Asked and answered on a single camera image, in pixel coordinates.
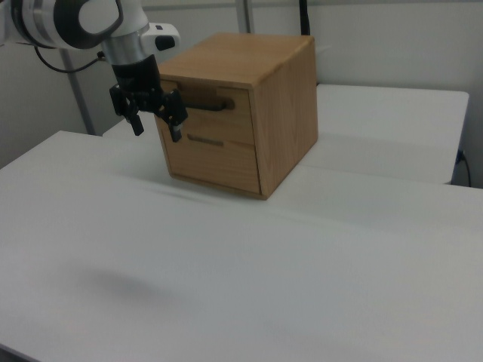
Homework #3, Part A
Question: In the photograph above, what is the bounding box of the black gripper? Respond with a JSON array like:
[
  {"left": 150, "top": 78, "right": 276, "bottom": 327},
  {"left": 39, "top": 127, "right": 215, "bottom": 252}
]
[{"left": 109, "top": 54, "right": 189, "bottom": 143}]

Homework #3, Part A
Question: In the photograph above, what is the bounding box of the wooden drawer with black handle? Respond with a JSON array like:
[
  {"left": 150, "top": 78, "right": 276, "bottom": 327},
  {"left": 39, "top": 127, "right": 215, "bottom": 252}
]
[{"left": 160, "top": 79, "right": 255, "bottom": 148}]

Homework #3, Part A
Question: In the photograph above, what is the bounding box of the wooden drawer cabinet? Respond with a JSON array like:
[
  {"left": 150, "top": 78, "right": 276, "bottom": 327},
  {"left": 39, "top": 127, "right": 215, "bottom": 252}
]
[{"left": 157, "top": 32, "right": 316, "bottom": 200}]

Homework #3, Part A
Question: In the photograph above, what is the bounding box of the grey partition post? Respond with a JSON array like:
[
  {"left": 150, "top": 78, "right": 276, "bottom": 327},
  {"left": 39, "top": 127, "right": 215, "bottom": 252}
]
[{"left": 60, "top": 48, "right": 96, "bottom": 136}]

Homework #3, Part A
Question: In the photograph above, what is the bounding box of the wooden drawer with recessed handle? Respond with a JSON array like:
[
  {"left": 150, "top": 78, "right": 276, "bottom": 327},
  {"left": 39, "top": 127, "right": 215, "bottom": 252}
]
[{"left": 162, "top": 127, "right": 263, "bottom": 195}]

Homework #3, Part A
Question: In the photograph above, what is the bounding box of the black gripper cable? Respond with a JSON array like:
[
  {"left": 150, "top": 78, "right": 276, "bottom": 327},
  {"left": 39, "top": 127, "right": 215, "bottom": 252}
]
[{"left": 33, "top": 44, "right": 106, "bottom": 74}]

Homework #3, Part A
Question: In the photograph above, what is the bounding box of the black camera stand pole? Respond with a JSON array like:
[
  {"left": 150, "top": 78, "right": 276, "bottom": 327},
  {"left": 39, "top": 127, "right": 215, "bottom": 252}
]
[{"left": 299, "top": 0, "right": 313, "bottom": 36}]

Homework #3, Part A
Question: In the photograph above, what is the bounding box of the black power cable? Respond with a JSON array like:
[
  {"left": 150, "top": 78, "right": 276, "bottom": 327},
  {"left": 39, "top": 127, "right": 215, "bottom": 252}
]
[{"left": 457, "top": 149, "right": 472, "bottom": 186}]

